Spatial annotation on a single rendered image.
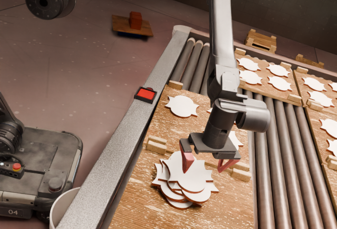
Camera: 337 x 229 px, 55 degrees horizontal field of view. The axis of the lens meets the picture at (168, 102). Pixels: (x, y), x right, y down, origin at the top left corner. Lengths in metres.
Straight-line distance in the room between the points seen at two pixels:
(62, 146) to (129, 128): 0.96
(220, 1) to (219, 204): 0.55
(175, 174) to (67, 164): 1.11
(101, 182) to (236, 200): 0.38
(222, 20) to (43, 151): 1.36
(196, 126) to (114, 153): 0.33
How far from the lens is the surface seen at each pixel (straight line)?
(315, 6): 6.12
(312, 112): 1.59
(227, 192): 0.96
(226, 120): 0.71
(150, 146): 0.98
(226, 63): 0.77
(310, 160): 1.31
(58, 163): 1.90
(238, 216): 0.92
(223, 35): 0.84
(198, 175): 0.88
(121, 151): 1.00
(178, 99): 1.25
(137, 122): 1.13
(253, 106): 0.74
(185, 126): 1.14
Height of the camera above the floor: 1.59
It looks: 32 degrees down
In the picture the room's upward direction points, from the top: 16 degrees clockwise
